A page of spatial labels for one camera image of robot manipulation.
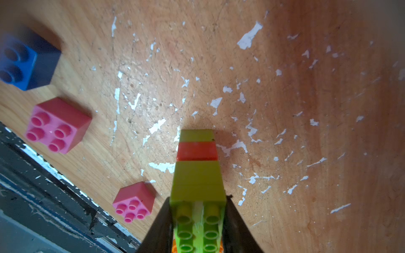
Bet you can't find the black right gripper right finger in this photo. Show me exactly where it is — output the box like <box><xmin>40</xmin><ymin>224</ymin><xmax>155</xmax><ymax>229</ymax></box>
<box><xmin>222</xmin><ymin>195</ymin><xmax>263</xmax><ymax>253</ymax></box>

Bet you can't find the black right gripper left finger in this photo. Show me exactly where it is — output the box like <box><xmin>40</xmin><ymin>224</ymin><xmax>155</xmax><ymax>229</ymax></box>
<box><xmin>136</xmin><ymin>197</ymin><xmax>174</xmax><ymax>253</ymax></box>

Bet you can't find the long green lego brick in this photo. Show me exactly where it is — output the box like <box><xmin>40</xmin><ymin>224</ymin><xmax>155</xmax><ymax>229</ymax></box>
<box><xmin>170</xmin><ymin>161</ymin><xmax>226</xmax><ymax>253</ymax></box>

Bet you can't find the red lego brick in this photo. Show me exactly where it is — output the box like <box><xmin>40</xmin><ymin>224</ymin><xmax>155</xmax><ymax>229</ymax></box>
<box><xmin>177</xmin><ymin>141</ymin><xmax>218</xmax><ymax>161</ymax></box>

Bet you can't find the small green lego brick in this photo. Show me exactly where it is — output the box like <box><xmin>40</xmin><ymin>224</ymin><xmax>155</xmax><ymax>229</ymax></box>
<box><xmin>179</xmin><ymin>129</ymin><xmax>215</xmax><ymax>142</ymax></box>

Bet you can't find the pink lego brick right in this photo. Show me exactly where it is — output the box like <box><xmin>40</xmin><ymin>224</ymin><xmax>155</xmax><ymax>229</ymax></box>
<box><xmin>112</xmin><ymin>182</ymin><xmax>156</xmax><ymax>223</ymax></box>

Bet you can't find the pink lego brick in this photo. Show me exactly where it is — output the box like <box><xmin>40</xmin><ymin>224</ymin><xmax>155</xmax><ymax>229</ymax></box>
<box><xmin>112</xmin><ymin>182</ymin><xmax>156</xmax><ymax>223</ymax></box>
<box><xmin>25</xmin><ymin>98</ymin><xmax>92</xmax><ymax>155</ymax></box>

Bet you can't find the pink lego brick left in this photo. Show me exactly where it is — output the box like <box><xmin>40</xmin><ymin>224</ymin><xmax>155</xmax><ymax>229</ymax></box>
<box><xmin>25</xmin><ymin>98</ymin><xmax>92</xmax><ymax>155</ymax></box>

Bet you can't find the blue lego brick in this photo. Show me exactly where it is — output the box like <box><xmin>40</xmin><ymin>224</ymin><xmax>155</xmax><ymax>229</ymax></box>
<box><xmin>1</xmin><ymin>27</ymin><xmax>61</xmax><ymax>91</ymax></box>

